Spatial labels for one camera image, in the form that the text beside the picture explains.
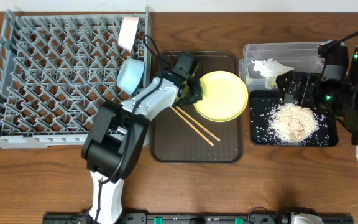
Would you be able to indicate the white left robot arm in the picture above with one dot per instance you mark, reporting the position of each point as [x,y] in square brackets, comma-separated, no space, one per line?
[113,145]

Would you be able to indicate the wooden chopstick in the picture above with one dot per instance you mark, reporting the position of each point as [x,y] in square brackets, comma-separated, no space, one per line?
[193,121]
[192,126]

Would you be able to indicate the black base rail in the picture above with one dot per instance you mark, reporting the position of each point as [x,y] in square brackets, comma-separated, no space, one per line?
[256,215]

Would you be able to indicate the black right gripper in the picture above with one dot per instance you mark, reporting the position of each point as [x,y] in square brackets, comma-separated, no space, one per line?
[311,80]

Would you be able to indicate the black tray bin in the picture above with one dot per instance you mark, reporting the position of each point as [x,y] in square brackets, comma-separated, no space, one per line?
[263,103]

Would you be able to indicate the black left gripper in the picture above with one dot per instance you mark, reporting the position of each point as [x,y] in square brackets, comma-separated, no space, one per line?
[190,93]

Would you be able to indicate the pink bowl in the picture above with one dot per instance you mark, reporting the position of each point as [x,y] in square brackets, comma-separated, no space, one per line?
[127,32]

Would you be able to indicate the brown serving tray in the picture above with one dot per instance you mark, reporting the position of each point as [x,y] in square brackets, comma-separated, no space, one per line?
[173,140]

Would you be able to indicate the clear plastic bin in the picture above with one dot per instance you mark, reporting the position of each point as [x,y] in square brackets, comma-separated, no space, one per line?
[302,56]

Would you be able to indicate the crumpled white paper waste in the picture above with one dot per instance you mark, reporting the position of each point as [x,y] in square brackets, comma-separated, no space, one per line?
[270,69]

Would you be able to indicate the light blue bowl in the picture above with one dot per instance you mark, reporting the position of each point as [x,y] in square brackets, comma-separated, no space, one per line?
[130,75]

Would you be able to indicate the grey plastic dishwasher rack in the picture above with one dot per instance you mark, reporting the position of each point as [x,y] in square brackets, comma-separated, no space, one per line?
[57,71]

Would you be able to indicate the rice food waste pile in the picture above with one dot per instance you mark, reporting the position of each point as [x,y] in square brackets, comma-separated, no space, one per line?
[293,123]

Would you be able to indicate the yellow plate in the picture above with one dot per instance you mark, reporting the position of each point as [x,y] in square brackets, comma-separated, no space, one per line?
[224,96]

